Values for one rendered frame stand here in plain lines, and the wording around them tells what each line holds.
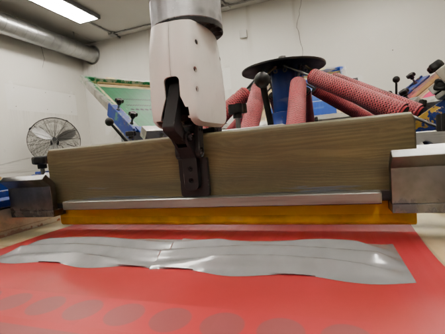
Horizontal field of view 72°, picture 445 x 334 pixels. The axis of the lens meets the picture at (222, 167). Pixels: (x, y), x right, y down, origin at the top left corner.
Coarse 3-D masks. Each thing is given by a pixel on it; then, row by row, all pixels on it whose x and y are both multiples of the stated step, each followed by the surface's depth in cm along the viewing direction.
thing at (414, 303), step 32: (416, 256) 22; (128, 288) 21; (160, 288) 20; (192, 288) 20; (224, 288) 19; (256, 288) 19; (288, 288) 19; (320, 288) 18; (352, 288) 18; (384, 288) 18; (416, 288) 17; (352, 320) 15; (384, 320) 15; (416, 320) 14
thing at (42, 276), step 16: (32, 240) 36; (0, 272) 26; (16, 272) 26; (32, 272) 25; (48, 272) 25; (64, 272) 25; (80, 272) 24; (96, 272) 24; (112, 272) 24; (128, 272) 23; (144, 272) 23; (16, 288) 22; (32, 288) 22; (48, 288) 22; (64, 288) 22; (80, 288) 21; (96, 288) 21; (112, 288) 21
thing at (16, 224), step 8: (8, 208) 39; (0, 216) 38; (8, 216) 39; (56, 216) 46; (0, 224) 38; (8, 224) 39; (16, 224) 40; (24, 224) 41; (32, 224) 42; (40, 224) 44; (0, 232) 38; (8, 232) 39; (16, 232) 40
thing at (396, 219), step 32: (64, 224) 41; (96, 224) 39; (128, 224) 37; (160, 224) 36; (192, 224) 35; (224, 224) 33; (256, 224) 32; (288, 224) 31; (320, 224) 30; (352, 224) 29; (384, 224) 28; (416, 224) 27
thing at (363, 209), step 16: (160, 208) 35; (176, 208) 35; (192, 208) 34; (208, 208) 33; (224, 208) 33; (240, 208) 32; (256, 208) 32; (272, 208) 31; (288, 208) 31; (304, 208) 30; (320, 208) 30; (336, 208) 29; (352, 208) 29; (368, 208) 28; (384, 208) 28
